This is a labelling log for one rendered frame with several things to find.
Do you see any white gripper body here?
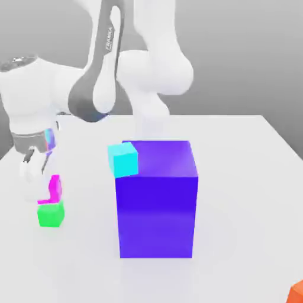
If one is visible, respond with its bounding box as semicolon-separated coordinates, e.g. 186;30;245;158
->
20;162;52;204

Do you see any small green cube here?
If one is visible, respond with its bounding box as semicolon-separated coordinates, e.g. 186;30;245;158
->
37;200;65;228

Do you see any small magenta cube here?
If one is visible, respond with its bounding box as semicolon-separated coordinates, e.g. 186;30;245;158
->
37;174;63;205

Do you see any large purple box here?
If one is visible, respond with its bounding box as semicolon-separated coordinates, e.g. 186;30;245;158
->
115;140;199;259

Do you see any small cyan cube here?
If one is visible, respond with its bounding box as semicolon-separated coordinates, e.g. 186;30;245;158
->
107;141;139;179

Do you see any large orange box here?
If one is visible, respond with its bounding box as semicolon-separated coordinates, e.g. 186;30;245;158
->
285;279;303;303

